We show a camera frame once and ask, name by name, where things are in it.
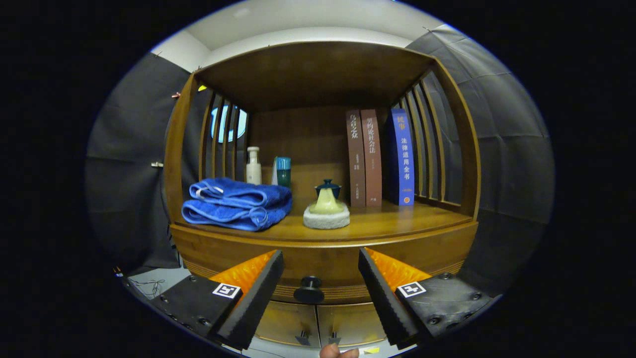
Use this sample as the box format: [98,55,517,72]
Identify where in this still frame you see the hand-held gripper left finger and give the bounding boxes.
[148,250,286,352]

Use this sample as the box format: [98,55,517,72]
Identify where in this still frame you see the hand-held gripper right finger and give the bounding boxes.
[358,248,499,350]

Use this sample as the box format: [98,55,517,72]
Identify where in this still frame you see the wooden drawer with black knob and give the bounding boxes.
[174,234,475,305]

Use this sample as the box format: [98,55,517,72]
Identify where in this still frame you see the pale green white-based brush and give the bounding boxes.
[303,188,351,230]

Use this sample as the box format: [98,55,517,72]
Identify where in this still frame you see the wooden cabinet door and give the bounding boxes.
[256,301,319,347]
[317,302,388,347]

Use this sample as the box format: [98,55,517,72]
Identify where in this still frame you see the wooden countertop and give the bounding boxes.
[171,199,478,249]

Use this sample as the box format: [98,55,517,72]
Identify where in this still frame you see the wooden cabinet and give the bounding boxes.
[163,41,481,349]

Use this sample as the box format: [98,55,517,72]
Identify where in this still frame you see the blue folded towel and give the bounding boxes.
[181,178,293,232]

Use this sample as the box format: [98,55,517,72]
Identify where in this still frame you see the blue lidded teacup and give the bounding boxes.
[315,179,342,200]

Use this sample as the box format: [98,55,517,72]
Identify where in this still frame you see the teal capped bottle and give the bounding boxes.
[276,157,292,188]

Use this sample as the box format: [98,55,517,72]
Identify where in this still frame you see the white pump bottle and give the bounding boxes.
[246,146,262,185]

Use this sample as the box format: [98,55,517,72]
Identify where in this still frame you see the reddish brown book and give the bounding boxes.
[361,109,383,207]

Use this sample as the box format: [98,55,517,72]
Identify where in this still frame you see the blue book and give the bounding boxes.
[387,108,415,206]

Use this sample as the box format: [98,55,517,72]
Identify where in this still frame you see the dark brown book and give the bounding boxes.
[346,110,367,208]

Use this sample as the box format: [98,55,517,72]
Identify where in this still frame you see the thin grey floor cable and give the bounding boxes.
[128,278,165,299]

